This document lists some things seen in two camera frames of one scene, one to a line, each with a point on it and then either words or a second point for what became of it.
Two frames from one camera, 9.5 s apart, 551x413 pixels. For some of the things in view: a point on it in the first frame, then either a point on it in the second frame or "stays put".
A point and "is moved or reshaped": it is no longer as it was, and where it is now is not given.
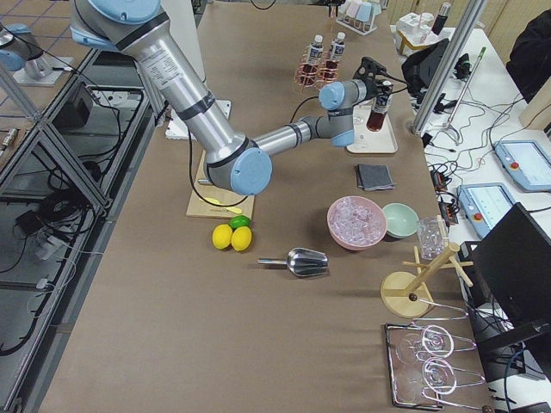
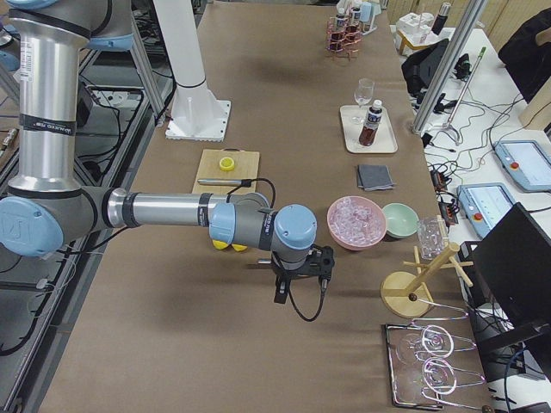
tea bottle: (380, 107) is moved or reshaped
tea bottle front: (328, 70) to (355, 26)
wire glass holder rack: (420, 366) stays put
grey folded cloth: (374, 177) stays put
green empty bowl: (401, 220) stays put
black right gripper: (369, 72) to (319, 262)
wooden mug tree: (406, 294) stays put
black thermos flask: (441, 18) stays put
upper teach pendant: (527, 162) stays put
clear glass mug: (431, 236) stays put
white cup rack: (359, 15) stays put
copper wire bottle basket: (310, 76) to (343, 37)
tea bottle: (306, 73) to (338, 37)
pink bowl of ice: (355, 222) stays put
